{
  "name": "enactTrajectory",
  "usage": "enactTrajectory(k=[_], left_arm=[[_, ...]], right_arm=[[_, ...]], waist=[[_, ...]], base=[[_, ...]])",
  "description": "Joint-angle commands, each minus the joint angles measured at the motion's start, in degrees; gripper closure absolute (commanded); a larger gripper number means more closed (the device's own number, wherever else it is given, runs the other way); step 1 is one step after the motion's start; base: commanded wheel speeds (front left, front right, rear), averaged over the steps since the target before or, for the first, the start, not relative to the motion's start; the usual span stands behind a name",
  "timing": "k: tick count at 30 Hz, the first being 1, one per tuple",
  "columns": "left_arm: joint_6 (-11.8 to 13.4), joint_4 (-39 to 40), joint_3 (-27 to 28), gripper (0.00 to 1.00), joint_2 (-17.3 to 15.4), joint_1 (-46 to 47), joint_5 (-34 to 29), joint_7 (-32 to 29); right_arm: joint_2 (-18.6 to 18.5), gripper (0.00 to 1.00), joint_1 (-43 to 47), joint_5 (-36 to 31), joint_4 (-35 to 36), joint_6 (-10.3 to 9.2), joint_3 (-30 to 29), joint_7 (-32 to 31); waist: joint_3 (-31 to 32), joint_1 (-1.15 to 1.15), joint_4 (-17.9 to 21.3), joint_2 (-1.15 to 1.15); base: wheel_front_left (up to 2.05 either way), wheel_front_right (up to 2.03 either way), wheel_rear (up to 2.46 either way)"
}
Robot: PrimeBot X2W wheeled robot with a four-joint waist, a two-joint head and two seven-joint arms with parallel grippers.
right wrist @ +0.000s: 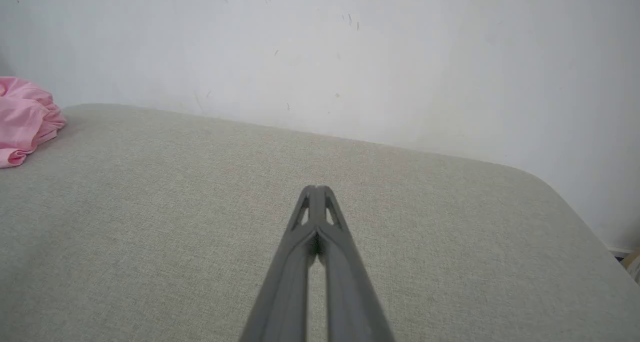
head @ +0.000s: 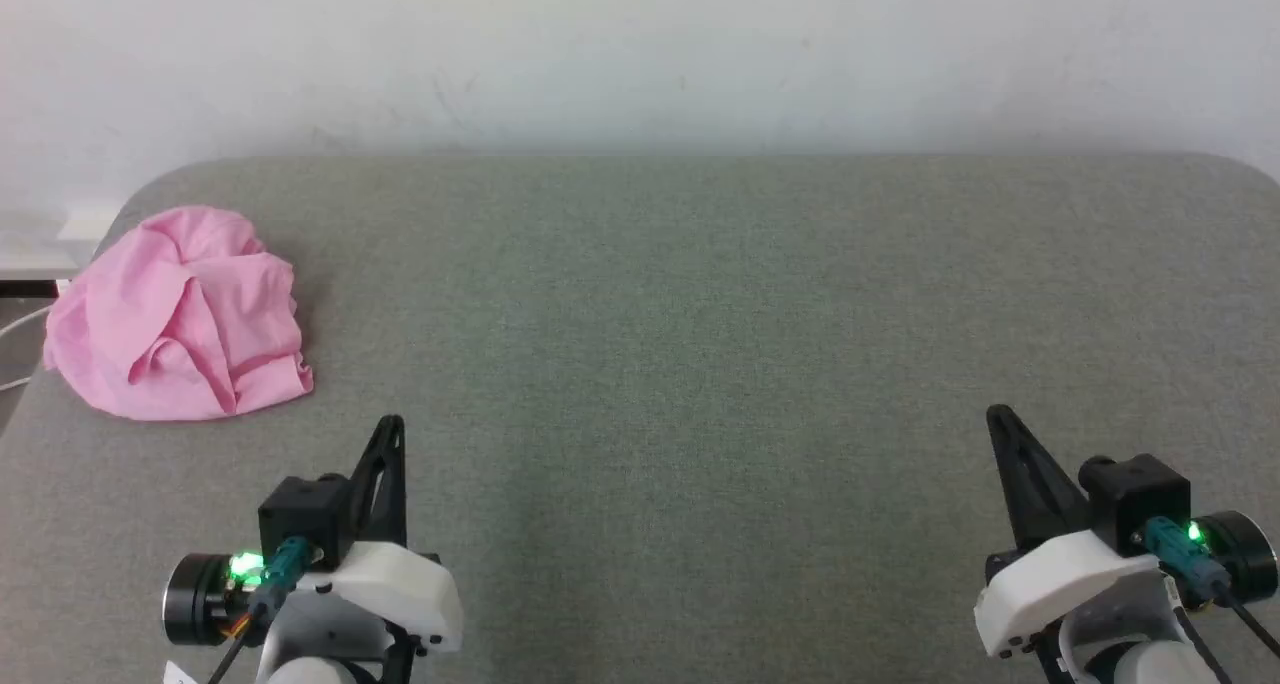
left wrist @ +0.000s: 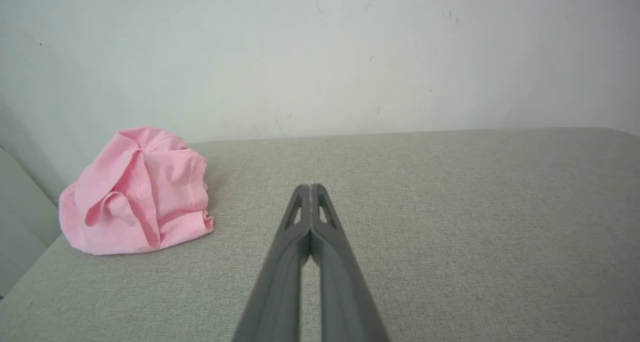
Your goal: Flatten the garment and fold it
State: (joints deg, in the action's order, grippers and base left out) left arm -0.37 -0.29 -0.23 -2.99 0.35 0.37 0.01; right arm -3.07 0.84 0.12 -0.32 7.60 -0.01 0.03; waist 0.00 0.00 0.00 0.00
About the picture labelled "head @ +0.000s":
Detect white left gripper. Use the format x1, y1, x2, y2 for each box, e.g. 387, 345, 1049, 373
298, 414, 467, 655

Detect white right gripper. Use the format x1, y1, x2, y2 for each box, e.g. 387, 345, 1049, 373
974, 403, 1167, 660

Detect pink garment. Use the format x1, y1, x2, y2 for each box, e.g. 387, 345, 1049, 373
42, 205, 315, 422

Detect grey fabric sofa seat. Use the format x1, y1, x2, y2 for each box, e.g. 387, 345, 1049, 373
0, 154, 1280, 684

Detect white low shelf board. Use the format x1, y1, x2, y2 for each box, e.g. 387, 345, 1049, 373
0, 204, 123, 298

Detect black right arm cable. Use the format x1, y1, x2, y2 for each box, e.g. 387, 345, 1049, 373
1138, 517, 1280, 684

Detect thin white floor cable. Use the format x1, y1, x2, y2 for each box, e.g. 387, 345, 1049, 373
0, 302, 55, 395

